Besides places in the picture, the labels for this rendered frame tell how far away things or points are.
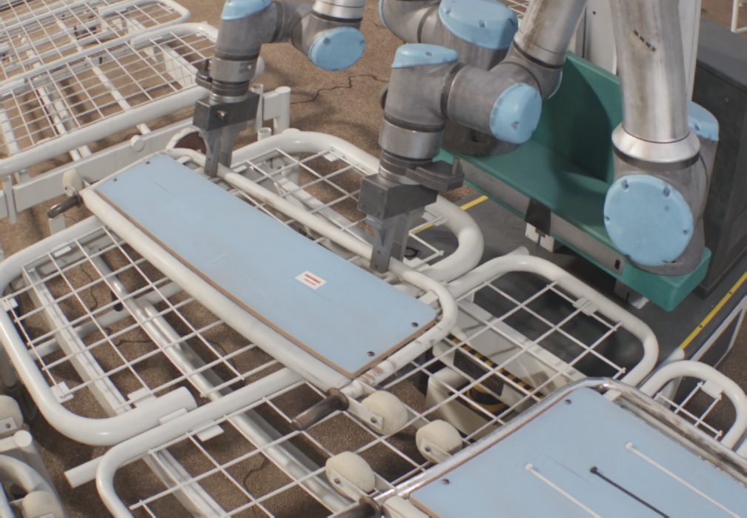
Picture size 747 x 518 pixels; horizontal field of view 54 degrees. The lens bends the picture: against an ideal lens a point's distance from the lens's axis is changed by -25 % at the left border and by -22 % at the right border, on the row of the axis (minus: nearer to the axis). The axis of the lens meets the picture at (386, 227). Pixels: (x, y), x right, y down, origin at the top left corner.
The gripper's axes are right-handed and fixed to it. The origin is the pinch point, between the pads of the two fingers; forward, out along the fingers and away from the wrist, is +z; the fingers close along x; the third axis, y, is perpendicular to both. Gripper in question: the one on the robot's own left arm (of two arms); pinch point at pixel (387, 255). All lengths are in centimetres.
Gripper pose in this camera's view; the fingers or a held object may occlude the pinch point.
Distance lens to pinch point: 143.9
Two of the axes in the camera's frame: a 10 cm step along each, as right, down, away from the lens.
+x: -6.3, 2.2, -7.4
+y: -7.5, -3.9, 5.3
